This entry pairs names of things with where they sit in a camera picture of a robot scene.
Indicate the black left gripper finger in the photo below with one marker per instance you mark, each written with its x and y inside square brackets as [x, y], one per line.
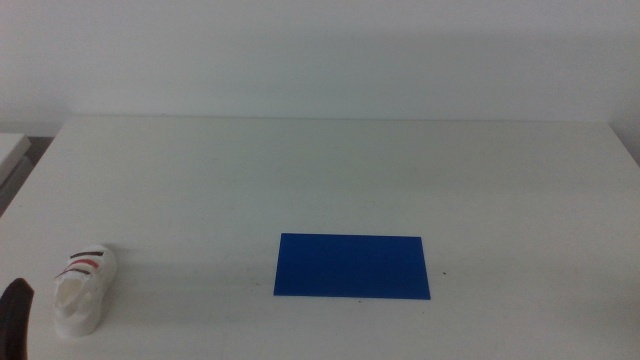
[14, 320]

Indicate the blue rectangular mat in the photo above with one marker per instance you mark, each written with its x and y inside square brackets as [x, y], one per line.
[352, 266]

